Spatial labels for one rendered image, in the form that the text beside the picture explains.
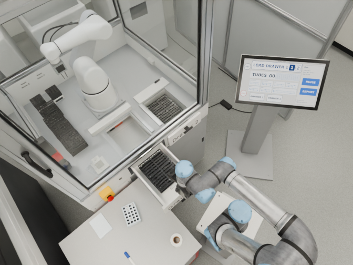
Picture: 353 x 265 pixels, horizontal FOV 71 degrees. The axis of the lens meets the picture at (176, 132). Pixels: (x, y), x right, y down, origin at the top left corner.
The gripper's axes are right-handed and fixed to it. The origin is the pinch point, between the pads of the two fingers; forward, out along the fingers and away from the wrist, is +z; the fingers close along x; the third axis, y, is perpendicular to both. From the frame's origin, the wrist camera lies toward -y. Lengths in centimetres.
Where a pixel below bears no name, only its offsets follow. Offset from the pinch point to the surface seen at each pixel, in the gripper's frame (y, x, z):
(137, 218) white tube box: -11.2, -28.1, 21.1
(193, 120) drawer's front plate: -33, 39, 9
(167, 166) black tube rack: -20.2, 4.5, 10.3
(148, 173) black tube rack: -24.4, -7.0, 10.3
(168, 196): -7.4, -6.3, 16.6
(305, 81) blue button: 4, 100, -10
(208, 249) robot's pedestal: 27, 0, 98
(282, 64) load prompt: -12, 95, -16
